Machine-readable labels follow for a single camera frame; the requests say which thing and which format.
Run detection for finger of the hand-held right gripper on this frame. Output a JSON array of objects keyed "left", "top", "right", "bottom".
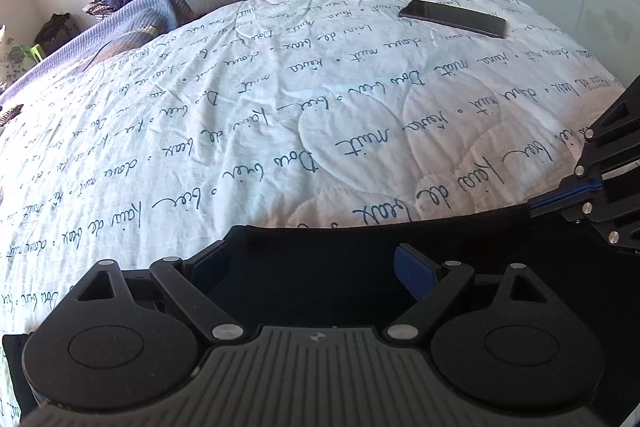
[
  {"left": 574, "top": 76, "right": 640, "bottom": 188},
  {"left": 527, "top": 184, "right": 640, "bottom": 254}
]

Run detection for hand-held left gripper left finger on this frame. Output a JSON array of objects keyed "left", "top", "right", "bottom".
[{"left": 64, "top": 241, "right": 246, "bottom": 344}]

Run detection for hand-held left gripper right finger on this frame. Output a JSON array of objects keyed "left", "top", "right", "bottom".
[{"left": 384, "top": 244, "right": 558, "bottom": 348}]

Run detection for black pants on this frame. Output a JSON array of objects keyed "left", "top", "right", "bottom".
[{"left": 0, "top": 204, "right": 640, "bottom": 427}]

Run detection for white script-printed quilt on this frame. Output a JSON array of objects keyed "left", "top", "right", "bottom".
[{"left": 0, "top": 0, "right": 640, "bottom": 427}]

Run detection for black smartphone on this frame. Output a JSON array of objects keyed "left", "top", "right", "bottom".
[{"left": 398, "top": 0, "right": 508, "bottom": 39}]

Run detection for dark striped cloth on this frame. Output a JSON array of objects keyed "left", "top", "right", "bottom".
[{"left": 0, "top": 104, "right": 24, "bottom": 128}]

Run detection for lilac knit blanket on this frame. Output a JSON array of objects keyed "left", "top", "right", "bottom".
[{"left": 0, "top": 0, "right": 196, "bottom": 102}]

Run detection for dark duffel bag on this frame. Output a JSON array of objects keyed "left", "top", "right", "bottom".
[{"left": 34, "top": 13, "right": 83, "bottom": 56}]

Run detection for floral pillow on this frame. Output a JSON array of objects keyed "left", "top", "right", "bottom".
[{"left": 0, "top": 24, "right": 38, "bottom": 92}]

